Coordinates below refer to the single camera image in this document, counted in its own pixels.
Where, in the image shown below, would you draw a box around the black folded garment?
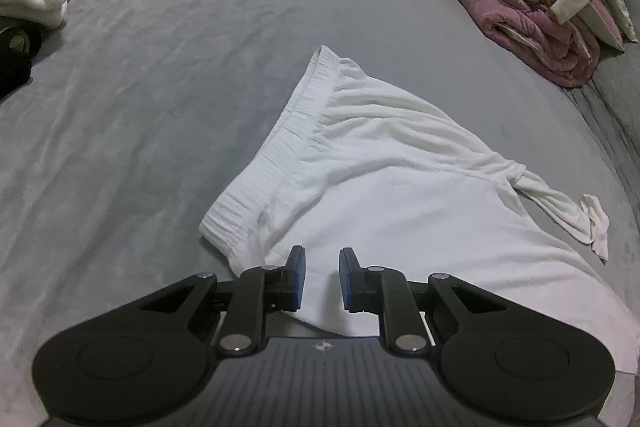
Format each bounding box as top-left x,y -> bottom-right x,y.
0,17 -> 46,102

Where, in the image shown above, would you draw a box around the white pants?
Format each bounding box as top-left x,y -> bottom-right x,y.
199,46 -> 640,375

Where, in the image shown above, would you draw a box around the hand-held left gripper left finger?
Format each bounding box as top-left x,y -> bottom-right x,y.
140,245 -> 307,355

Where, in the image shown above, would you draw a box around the grey quilted blanket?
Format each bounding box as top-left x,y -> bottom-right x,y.
565,0 -> 640,208

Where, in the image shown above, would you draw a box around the pale green garment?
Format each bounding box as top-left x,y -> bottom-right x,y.
570,0 -> 640,52

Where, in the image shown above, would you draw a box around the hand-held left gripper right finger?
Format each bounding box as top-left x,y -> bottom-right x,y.
339,247 -> 506,355

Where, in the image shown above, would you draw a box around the pink quilt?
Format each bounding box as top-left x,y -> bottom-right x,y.
432,0 -> 601,88

